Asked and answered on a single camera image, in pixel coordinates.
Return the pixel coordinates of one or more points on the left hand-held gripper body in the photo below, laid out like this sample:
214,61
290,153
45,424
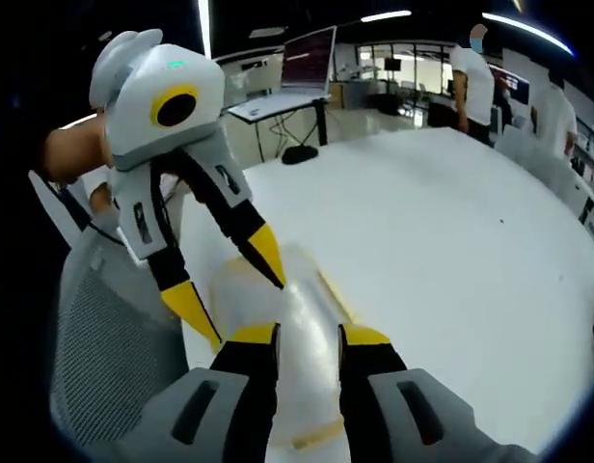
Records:
147,96

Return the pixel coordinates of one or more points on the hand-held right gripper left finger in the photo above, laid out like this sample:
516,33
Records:
249,386

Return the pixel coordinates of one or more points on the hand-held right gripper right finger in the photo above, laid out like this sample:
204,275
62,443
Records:
369,381

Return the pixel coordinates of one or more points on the clear container with plastic buckle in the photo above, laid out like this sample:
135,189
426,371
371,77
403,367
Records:
306,308

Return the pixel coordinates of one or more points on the person's left hand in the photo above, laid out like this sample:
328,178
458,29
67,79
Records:
103,200

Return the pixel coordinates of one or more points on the ceiling light strip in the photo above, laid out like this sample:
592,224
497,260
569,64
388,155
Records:
205,29
528,26
388,16

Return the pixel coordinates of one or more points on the small standing desk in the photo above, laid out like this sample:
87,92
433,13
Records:
301,155

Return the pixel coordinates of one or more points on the grey mesh office chair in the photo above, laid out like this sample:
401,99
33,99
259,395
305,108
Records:
109,337

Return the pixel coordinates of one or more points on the open laptop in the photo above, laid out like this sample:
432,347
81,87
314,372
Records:
309,58

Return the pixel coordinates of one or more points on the dark office chair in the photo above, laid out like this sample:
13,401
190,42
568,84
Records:
441,113

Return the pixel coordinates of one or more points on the monitor with red screen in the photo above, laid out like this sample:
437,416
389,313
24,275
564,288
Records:
516,84

